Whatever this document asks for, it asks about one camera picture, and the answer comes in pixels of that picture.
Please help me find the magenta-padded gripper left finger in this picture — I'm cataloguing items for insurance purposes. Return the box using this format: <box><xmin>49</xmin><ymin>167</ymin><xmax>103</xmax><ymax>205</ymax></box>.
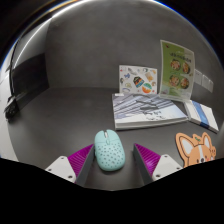
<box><xmin>44</xmin><ymin>143</ymin><xmax>97</xmax><ymax>188</ymax></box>

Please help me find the white sticker sheet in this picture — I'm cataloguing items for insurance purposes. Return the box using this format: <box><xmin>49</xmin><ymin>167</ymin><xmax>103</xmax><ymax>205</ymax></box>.
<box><xmin>118</xmin><ymin>64</ymin><xmax>158</xmax><ymax>95</ymax></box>

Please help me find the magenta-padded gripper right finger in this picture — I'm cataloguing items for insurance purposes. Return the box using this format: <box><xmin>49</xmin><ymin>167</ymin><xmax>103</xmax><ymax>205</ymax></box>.
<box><xmin>133</xmin><ymin>142</ymin><xmax>184</xmax><ymax>186</ymax></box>

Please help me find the green food poster stand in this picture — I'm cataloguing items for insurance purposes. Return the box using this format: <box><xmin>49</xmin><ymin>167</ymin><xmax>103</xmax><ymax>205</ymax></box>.
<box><xmin>159</xmin><ymin>39</ymin><xmax>196</xmax><ymax>103</ymax></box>

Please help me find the teal dotted computer mouse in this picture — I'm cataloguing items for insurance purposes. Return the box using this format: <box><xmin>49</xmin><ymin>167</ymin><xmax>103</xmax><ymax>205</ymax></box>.
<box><xmin>94</xmin><ymin>129</ymin><xmax>127</xmax><ymax>172</ymax></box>

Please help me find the white book with blue stripe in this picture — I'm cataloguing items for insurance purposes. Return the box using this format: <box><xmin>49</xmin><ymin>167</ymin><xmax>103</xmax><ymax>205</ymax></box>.
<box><xmin>183</xmin><ymin>99</ymin><xmax>220</xmax><ymax>134</ymax></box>

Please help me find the grey striped cover book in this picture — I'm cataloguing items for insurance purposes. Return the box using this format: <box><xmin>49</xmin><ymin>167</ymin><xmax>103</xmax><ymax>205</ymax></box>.
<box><xmin>111</xmin><ymin>93</ymin><xmax>189</xmax><ymax>131</ymax></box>

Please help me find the orange corgi-shaped mouse pad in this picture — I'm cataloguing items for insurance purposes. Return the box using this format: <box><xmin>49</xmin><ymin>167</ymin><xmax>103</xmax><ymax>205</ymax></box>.
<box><xmin>175</xmin><ymin>131</ymin><xmax>218</xmax><ymax>169</ymax></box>

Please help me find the black flat panel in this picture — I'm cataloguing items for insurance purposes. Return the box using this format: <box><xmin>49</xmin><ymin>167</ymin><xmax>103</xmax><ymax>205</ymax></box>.
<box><xmin>11</xmin><ymin>52</ymin><xmax>51</xmax><ymax>101</ymax></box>

